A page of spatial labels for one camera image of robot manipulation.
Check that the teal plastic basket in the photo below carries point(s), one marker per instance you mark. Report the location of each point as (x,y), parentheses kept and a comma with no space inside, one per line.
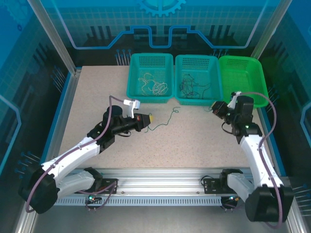
(213,72)
(136,72)

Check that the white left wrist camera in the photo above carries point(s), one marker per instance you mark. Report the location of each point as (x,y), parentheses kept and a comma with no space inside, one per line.
(132,103)

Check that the aluminium table side rail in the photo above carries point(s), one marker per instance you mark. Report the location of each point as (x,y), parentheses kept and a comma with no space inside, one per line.
(64,104)
(300,218)

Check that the green plastic basket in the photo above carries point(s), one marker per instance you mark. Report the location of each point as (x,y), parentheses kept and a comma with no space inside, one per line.
(243,75)

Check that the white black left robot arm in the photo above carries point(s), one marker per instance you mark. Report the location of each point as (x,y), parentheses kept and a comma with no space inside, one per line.
(73,153)

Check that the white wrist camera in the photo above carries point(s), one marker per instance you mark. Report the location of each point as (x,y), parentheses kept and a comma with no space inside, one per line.
(132,103)
(233,100)

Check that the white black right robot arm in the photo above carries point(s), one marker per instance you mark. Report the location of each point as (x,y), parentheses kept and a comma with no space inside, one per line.
(255,155)

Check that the aluminium frame post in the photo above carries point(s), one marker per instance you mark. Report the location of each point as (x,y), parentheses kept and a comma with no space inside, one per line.
(269,31)
(56,41)

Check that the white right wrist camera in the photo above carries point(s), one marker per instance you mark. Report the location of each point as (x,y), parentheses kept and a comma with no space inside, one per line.
(233,100)

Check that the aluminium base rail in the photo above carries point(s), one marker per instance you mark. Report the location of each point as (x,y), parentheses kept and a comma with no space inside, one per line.
(158,180)

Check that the blue printed enclosure panel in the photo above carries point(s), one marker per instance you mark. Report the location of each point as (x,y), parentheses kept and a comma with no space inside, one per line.
(19,72)
(97,24)
(291,72)

